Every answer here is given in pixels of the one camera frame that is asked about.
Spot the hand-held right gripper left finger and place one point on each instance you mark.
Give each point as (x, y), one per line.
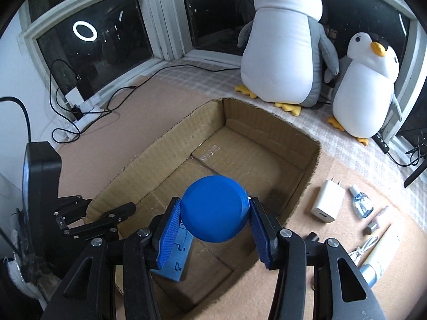
(170, 231)

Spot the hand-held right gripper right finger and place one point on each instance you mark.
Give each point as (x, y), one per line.
(259, 231)

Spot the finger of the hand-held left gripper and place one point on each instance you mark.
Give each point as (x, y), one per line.
(71, 207)
(106, 220)

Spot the blue round puck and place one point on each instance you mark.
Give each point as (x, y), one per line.
(213, 206)

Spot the cardboard box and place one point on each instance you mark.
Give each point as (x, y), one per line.
(253, 160)

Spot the white tube with silver cap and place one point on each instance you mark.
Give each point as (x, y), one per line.
(380, 253)

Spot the white fuzzy cloth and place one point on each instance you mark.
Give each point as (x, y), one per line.
(20, 280)

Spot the white power strip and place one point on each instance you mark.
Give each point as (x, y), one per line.
(87, 106)

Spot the small clear eye drop bottle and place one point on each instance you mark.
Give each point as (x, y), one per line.
(362, 203)

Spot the small grey cylinder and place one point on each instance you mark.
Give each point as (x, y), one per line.
(370, 228)

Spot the thin pale stick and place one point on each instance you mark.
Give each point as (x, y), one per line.
(382, 213)

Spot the black metal stand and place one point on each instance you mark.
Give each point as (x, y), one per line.
(415, 170)

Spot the small penguin plush toy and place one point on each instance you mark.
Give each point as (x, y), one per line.
(360, 96)

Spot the large penguin plush toy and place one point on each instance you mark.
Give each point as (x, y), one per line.
(283, 56)

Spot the white wall charger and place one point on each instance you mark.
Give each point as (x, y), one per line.
(327, 203)

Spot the small white window frame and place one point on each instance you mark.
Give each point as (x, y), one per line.
(100, 88)

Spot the wide white window frame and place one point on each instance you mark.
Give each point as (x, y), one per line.
(173, 16)

